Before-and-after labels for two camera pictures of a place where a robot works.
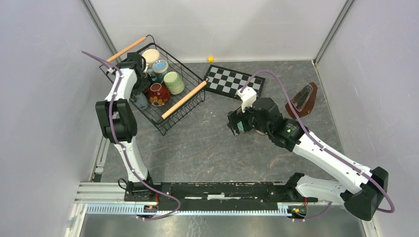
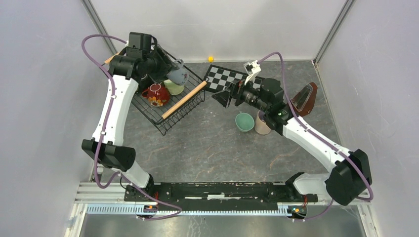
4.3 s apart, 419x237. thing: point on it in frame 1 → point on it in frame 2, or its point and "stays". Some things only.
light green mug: [174, 82] stays
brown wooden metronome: [304, 101] stays
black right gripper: [235, 116] → [223, 97]
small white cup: [141, 101] → [178, 74]
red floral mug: [158, 95] stays
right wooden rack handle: [170, 111] stays
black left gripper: [144, 86] → [166, 64]
